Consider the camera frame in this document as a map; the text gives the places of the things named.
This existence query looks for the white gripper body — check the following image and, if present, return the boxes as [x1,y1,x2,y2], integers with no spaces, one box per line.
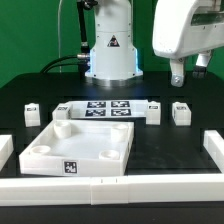
[152,0,224,59]

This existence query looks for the white left obstacle block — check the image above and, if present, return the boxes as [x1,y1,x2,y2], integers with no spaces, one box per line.
[0,135,14,171]

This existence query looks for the white square tabletop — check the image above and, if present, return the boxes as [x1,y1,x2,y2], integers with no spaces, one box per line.
[19,120,134,177]

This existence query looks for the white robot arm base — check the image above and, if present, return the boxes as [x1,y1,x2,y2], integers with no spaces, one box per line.
[85,0,143,86]

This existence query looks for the thin white cable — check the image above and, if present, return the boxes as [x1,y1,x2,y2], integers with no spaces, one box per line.
[57,0,64,74]

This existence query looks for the white front fence rail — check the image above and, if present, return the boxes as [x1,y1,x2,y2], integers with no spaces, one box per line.
[0,174,224,206]

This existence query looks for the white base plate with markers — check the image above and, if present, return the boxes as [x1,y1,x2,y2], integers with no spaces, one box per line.
[68,100,148,119]

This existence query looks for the black cables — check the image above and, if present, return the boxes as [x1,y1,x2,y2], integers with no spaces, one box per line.
[39,0,99,74]

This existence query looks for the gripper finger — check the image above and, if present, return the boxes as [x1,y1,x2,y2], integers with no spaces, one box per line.
[170,58,185,87]
[192,50,212,78]

